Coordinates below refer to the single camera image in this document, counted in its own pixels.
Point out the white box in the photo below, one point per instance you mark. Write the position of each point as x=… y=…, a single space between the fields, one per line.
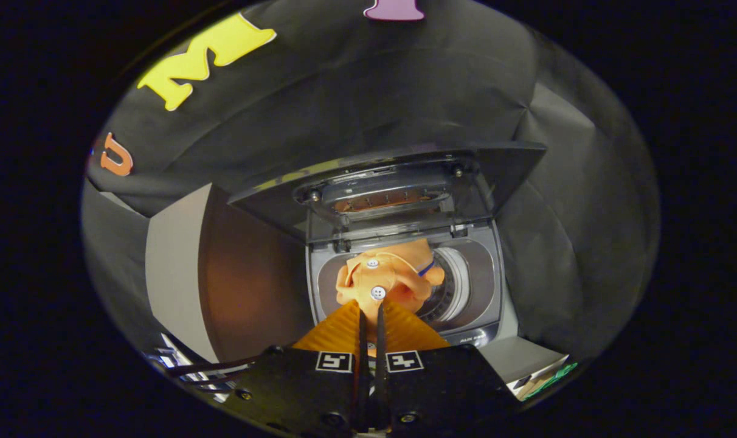
x=514 y=359

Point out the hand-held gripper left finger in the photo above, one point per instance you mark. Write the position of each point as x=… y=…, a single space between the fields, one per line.
x=295 y=389

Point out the green object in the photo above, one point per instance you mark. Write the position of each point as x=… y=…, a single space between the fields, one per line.
x=551 y=380

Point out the grey washing machine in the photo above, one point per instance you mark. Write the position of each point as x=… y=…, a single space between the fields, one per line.
x=481 y=286

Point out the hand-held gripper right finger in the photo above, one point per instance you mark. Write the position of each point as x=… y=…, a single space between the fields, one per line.
x=441 y=389

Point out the dark washing machine lid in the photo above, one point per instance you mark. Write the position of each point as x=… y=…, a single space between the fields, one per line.
x=380 y=182

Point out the black backdrop cloth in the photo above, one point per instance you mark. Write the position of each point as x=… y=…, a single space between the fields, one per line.
x=374 y=91

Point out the orange polo shirt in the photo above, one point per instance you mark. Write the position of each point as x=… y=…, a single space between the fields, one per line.
x=393 y=274

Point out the white equipment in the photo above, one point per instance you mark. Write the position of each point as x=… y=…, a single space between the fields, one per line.
x=180 y=359

